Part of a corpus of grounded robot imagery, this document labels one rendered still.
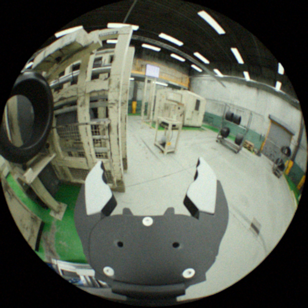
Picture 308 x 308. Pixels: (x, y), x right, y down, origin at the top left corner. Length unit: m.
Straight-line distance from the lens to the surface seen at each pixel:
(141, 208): 1.26
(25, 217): 1.55
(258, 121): 10.25
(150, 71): 4.26
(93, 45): 0.92
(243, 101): 10.70
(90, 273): 0.53
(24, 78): 0.79
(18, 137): 1.15
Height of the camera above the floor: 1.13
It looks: 29 degrees down
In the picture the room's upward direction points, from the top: 7 degrees clockwise
